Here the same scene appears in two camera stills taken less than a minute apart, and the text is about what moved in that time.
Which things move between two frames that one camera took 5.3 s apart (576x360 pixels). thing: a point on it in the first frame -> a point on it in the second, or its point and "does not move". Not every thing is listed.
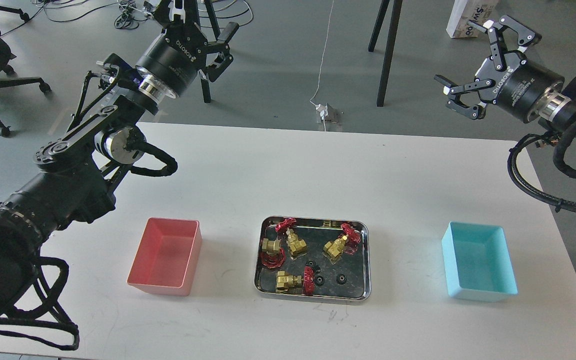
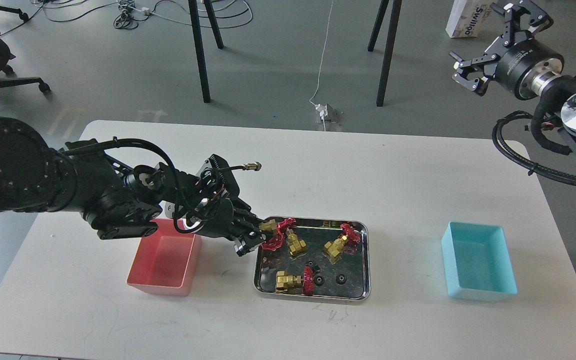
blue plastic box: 478,262 does not move
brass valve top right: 334,248 does not move
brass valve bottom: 291,284 does not move
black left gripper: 175,59 -> 216,217
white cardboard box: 479,11 does not move
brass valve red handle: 273,260 -> 276,243
